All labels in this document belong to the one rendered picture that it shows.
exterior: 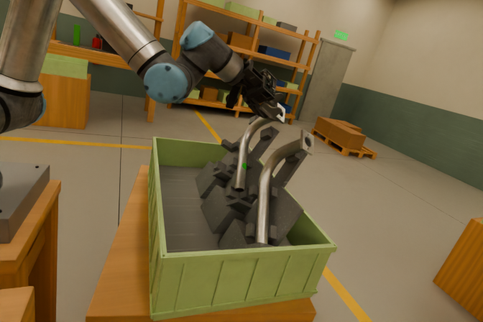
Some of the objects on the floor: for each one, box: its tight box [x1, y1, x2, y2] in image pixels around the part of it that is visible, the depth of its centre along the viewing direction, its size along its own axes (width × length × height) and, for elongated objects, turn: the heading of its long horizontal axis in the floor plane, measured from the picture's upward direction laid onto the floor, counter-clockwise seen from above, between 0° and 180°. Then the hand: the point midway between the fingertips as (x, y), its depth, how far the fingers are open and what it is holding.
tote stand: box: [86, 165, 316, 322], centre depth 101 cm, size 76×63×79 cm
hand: (274, 113), depth 81 cm, fingers closed on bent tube, 3 cm apart
